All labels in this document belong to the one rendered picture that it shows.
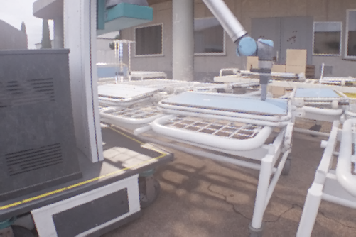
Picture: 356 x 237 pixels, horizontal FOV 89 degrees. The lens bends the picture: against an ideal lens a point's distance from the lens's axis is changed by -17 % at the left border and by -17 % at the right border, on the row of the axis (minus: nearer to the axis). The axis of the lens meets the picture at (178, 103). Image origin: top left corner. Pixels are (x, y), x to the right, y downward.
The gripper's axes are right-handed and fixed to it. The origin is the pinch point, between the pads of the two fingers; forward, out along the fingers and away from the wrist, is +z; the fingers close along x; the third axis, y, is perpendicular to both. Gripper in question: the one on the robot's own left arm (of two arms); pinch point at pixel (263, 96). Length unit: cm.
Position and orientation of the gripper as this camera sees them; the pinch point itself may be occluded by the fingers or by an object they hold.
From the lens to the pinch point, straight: 136.4
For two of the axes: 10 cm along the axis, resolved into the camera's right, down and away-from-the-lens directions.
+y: 8.8, 0.9, -4.7
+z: 0.2, 9.7, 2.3
